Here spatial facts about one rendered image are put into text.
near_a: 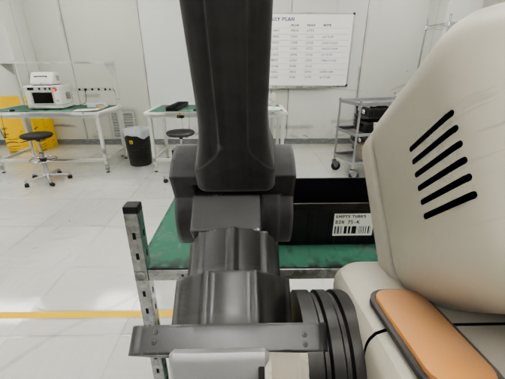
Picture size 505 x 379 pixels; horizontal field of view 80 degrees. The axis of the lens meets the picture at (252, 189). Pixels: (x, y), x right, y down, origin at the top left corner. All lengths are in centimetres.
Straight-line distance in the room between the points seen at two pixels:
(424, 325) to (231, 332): 10
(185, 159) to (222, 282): 11
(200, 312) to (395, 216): 14
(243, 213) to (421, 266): 12
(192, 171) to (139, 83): 549
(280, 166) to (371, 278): 11
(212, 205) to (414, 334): 15
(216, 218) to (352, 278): 11
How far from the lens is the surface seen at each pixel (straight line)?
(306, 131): 563
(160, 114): 403
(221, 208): 24
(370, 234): 79
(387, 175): 23
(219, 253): 22
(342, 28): 562
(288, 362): 19
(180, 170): 25
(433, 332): 19
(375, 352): 19
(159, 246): 78
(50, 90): 480
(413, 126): 20
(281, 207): 26
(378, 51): 583
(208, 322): 20
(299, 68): 546
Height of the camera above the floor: 136
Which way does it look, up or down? 23 degrees down
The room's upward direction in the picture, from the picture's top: straight up
